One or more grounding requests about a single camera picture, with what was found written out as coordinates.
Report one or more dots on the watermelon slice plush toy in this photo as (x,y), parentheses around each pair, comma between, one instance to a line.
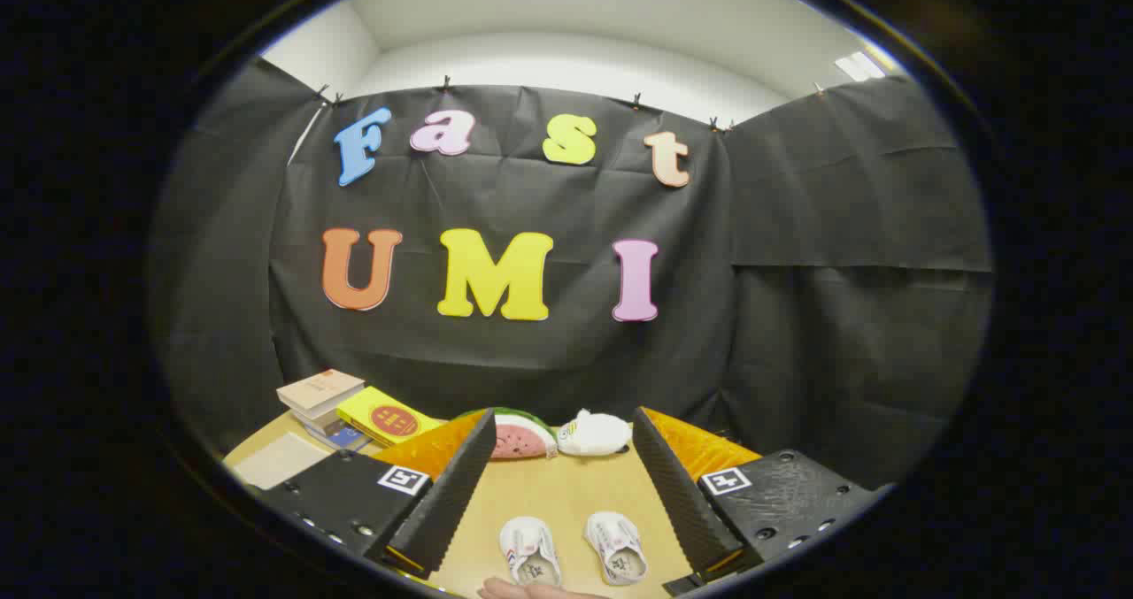
(522,440)

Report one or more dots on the white plush toy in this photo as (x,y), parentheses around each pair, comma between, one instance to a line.
(593,433)

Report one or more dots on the cream fabric storage box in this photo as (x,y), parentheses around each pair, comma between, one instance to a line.
(281,460)

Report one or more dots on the grey book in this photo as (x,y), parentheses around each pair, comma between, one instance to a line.
(319,422)

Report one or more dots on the yellow book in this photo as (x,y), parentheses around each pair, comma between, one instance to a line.
(363,409)

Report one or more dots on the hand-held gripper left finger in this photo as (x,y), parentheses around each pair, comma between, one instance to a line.
(451,510)

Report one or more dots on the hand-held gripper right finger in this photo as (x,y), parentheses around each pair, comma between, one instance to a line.
(677,502)

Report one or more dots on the white canvas shoe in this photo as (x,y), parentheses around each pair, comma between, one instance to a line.
(615,541)
(527,541)

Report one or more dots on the beige book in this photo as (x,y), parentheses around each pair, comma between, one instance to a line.
(319,388)

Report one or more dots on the ceiling light panel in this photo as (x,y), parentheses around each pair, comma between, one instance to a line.
(859,66)

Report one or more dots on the blue book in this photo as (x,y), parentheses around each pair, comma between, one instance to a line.
(347,438)

